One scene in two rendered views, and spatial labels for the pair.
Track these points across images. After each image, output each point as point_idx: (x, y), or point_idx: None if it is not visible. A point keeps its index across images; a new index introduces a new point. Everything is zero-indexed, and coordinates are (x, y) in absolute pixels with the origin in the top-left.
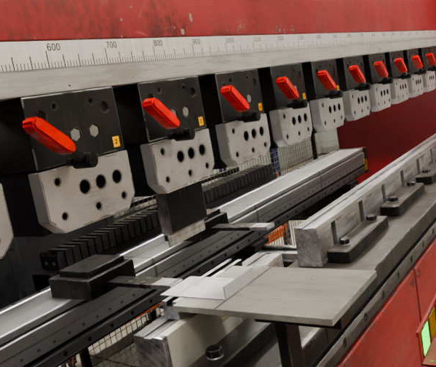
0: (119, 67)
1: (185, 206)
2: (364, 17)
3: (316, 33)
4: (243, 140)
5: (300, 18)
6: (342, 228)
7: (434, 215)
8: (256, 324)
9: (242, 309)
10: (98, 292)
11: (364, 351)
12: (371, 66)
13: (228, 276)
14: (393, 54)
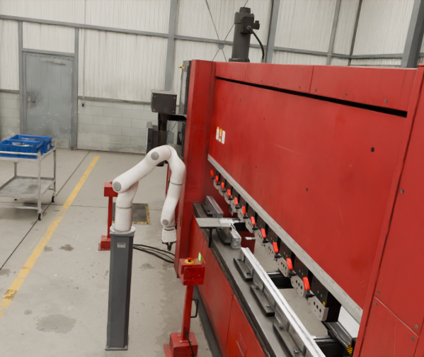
0: (226, 176)
1: (230, 207)
2: (271, 210)
3: (252, 198)
4: (232, 204)
5: (249, 190)
6: (246, 263)
7: (245, 306)
8: (222, 235)
9: (211, 218)
10: None
11: (218, 268)
12: (268, 231)
13: (226, 224)
14: (283, 244)
